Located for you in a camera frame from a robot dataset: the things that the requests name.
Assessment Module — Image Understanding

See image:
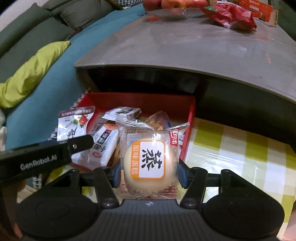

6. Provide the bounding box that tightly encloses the white red rice-cracker packet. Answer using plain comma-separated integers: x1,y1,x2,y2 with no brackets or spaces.
72,127,118,170

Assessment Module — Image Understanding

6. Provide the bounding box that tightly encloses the white red-print sachet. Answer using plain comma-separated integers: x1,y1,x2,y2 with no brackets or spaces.
178,129,186,146

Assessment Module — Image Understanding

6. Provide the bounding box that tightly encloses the steamed cake packet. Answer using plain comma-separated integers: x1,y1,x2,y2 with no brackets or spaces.
115,116,190,199

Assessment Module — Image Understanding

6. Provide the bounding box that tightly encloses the white jujube snack pouch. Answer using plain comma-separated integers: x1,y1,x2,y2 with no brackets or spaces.
57,106,95,141

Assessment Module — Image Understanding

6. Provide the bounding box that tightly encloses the yellow cracker bag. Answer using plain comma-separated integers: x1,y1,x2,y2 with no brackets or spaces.
115,111,171,170

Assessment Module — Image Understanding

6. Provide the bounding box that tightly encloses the teal sofa cover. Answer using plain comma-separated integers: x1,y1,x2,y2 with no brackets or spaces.
6,4,145,149

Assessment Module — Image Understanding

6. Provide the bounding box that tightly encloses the red cardboard box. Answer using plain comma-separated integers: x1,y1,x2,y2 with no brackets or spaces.
72,93,195,172

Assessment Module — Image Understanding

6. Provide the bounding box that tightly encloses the yellow-green pillow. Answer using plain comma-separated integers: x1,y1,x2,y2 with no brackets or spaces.
1,41,71,108

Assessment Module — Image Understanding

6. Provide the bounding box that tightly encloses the grey coffee table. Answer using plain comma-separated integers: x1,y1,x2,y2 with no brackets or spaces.
75,16,295,146

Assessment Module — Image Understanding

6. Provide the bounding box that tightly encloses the dark green sofa cushion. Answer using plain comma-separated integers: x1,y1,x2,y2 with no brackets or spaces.
1,3,74,83

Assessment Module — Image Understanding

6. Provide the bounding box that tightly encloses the glass fruit plate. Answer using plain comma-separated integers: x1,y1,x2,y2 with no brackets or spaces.
147,8,205,19

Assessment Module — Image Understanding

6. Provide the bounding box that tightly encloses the red crinkled snack bag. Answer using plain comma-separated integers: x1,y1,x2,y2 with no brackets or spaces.
201,4,257,32

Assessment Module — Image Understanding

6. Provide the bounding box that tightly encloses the red apple right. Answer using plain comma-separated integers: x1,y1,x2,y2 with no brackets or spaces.
186,0,209,8

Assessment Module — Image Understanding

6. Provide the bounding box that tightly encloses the red apple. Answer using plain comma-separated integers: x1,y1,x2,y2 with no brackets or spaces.
161,0,187,9
186,0,209,8
142,0,162,11

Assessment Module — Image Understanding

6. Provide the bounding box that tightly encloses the red apple middle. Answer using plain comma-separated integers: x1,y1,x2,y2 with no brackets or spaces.
161,0,187,9

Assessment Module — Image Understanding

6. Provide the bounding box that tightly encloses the orange carton box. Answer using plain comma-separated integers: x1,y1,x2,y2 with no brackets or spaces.
237,0,278,27

